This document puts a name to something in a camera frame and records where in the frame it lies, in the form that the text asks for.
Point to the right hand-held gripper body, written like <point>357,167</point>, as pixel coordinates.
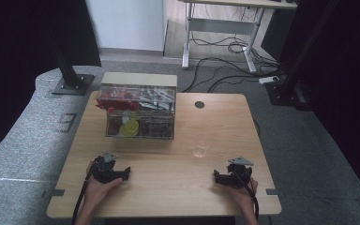
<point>239,173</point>

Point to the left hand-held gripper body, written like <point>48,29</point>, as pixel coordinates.
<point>103,171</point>

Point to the clear glass cup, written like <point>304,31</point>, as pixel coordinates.
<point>200,146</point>

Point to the pile of dark small pieces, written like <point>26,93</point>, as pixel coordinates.
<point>156,128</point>

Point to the clear acrylic organizer box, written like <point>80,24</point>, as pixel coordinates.
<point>140,106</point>

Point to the person's left hand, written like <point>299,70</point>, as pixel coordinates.
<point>98,190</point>

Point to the person's right hand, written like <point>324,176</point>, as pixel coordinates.
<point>243,195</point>

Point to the yellow round discs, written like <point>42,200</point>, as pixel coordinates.
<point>129,128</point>

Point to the red packets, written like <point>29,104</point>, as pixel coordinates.
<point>117,101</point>

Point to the black table grommet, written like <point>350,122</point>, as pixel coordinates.
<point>199,104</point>

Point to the silver packets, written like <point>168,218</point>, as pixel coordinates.
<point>157,99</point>

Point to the white power strip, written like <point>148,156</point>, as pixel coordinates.
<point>268,79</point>

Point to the black metal stand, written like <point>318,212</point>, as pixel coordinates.
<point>289,84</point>
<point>70,78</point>

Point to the dark curtain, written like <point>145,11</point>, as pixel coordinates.
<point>28,47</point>
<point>350,78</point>

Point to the white-legged desk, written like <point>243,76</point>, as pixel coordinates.
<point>218,25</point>

